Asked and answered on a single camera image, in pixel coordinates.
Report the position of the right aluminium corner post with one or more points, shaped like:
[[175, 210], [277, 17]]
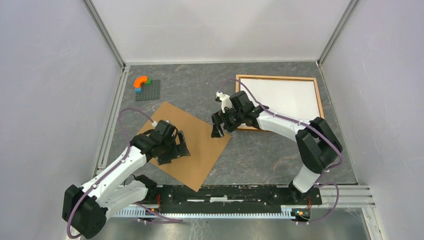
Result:
[[337, 31]]

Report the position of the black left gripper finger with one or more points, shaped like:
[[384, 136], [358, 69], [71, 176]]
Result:
[[165, 159], [182, 147]]

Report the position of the orange curved toy block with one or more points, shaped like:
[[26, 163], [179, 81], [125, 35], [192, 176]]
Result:
[[140, 81]]

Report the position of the grey lego baseplate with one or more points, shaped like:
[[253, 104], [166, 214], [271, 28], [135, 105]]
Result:
[[149, 92]]

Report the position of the left aluminium corner post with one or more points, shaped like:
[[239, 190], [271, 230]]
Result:
[[101, 27]]

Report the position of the wooden picture frame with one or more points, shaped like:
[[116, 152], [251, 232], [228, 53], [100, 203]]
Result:
[[319, 96]]

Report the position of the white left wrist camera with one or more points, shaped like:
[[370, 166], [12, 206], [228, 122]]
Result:
[[155, 123]]

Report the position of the white slotted cable duct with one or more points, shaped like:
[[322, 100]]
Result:
[[134, 211]]

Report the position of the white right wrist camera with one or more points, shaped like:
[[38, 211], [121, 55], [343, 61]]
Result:
[[224, 100]]

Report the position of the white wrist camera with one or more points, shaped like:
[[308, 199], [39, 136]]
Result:
[[224, 100], [155, 123]]

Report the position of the aluminium corner post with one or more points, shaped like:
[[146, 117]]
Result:
[[101, 27], [337, 31]]

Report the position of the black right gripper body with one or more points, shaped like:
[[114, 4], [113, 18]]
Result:
[[232, 118]]

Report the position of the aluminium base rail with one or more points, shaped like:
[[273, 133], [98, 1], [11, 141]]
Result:
[[344, 196]]

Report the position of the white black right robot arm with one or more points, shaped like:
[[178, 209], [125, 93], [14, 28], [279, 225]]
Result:
[[317, 144]]

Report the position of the brown cardboard backing board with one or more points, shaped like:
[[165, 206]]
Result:
[[204, 150]]

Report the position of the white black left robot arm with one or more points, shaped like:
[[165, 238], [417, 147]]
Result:
[[88, 207]]

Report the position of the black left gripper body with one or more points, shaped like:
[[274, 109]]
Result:
[[169, 146]]

